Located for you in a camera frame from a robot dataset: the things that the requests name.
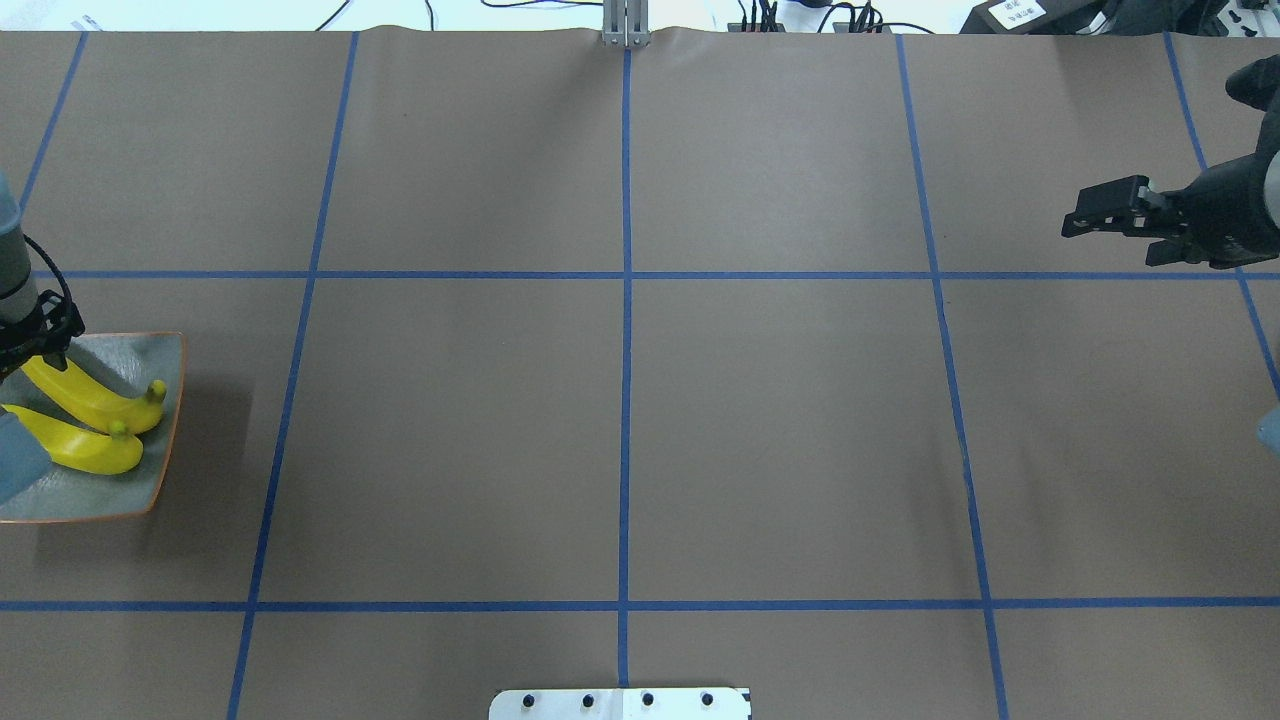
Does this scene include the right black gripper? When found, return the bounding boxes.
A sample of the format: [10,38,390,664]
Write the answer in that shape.
[1061,152,1279,270]

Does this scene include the yellow banana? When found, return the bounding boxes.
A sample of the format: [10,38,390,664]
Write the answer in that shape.
[3,404,145,477]
[20,356,168,436]

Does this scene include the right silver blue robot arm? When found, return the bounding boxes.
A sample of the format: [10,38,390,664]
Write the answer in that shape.
[1061,56,1279,272]

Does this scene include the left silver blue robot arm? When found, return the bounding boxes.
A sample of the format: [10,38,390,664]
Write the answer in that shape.
[1,176,52,503]

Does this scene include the square grey orange-rimmed plate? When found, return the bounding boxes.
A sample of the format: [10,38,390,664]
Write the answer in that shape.
[3,331,187,524]

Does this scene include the brown paper table cover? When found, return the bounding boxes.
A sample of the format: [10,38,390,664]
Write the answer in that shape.
[3,27,1277,719]

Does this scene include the aluminium frame post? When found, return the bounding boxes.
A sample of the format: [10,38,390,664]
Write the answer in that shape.
[600,0,652,50]

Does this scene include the black robot cable left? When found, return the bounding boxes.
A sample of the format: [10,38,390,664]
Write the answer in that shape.
[22,234,79,331]

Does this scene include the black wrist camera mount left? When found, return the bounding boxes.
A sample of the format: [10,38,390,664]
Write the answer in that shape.
[1,290,86,380]

